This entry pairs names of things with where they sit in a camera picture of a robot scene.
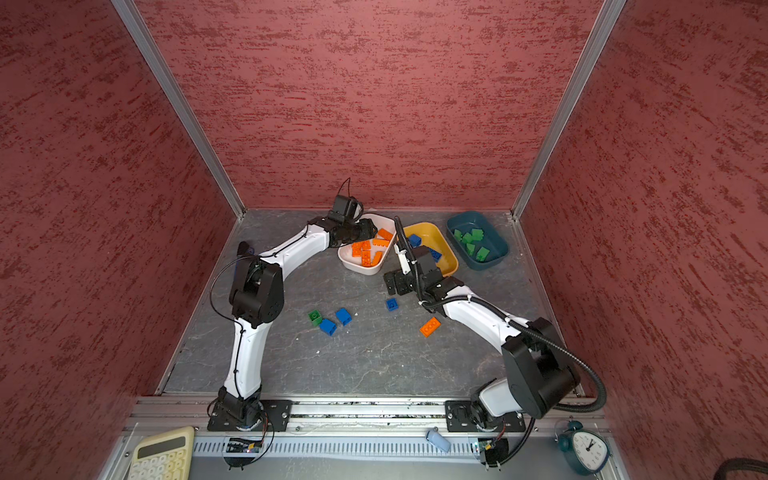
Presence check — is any orange lego plate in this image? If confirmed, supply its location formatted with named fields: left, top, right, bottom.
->
left=377, top=228, right=393, bottom=241

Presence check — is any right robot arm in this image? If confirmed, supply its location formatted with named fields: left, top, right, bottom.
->
left=395, top=246, right=580, bottom=431

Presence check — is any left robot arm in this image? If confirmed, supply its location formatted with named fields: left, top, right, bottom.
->
left=211, top=194, right=378, bottom=431

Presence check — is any white plastic bin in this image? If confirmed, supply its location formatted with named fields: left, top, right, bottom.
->
left=337, top=213, right=395, bottom=276

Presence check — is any yellow plastic bin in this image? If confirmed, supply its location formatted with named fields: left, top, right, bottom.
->
left=404, top=222, right=459, bottom=276

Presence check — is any teal plastic bin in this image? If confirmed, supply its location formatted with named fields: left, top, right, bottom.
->
left=446, top=211, right=509, bottom=271

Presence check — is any small blue cylinder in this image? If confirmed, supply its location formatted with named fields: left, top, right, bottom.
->
left=425, top=427, right=452, bottom=454

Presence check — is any green alarm clock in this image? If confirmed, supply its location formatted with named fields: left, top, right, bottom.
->
left=557, top=420, right=611, bottom=476

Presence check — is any beige calculator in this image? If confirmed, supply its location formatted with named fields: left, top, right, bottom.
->
left=127, top=426, right=195, bottom=480

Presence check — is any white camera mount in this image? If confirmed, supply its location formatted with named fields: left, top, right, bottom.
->
left=394, top=245, right=411, bottom=275

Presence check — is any black corrugated cable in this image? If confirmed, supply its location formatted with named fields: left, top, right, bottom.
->
left=393, top=215, right=608, bottom=414

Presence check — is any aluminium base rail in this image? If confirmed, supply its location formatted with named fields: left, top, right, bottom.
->
left=98, top=392, right=577, bottom=479

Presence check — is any aluminium corner post left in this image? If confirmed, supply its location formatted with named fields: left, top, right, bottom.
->
left=111, top=0, right=247, bottom=220

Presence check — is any aluminium corner post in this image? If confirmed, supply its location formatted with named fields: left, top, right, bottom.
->
left=111, top=0, right=247, bottom=220
left=511, top=0, right=626, bottom=222

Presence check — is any aluminium corner post right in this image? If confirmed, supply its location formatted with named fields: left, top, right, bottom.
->
left=511, top=0, right=626, bottom=222

